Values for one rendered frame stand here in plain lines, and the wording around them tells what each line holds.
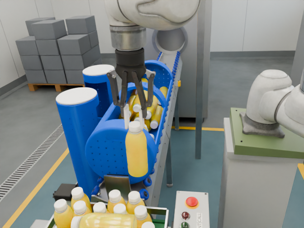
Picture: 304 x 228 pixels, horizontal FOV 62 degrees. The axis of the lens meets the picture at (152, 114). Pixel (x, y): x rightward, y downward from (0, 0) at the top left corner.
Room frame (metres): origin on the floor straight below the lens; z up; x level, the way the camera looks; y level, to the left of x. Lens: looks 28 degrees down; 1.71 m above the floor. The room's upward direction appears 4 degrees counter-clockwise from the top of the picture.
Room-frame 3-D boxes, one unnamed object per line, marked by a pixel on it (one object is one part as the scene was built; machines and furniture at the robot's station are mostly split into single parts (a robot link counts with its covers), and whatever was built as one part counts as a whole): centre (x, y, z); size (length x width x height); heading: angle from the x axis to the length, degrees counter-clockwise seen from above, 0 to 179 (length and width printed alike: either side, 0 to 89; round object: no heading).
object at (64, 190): (0.75, 0.36, 0.95); 0.10 x 0.07 x 0.10; 79
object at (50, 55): (4.75, 1.58, 0.59); 1.20 x 0.80 x 1.19; 77
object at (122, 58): (0.66, 0.05, 1.51); 0.08 x 0.07 x 0.09; 79
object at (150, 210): (0.68, 0.17, 0.96); 0.40 x 0.01 x 0.03; 79
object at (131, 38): (0.66, 0.04, 1.59); 0.09 x 0.09 x 0.06
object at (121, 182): (0.76, 0.15, 0.99); 0.10 x 0.02 x 0.12; 79
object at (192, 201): (0.55, -0.10, 1.11); 0.04 x 0.04 x 0.01
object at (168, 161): (1.78, -0.12, 0.31); 0.06 x 0.06 x 0.63; 79
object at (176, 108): (2.74, -0.30, 0.31); 0.06 x 0.06 x 0.63; 79
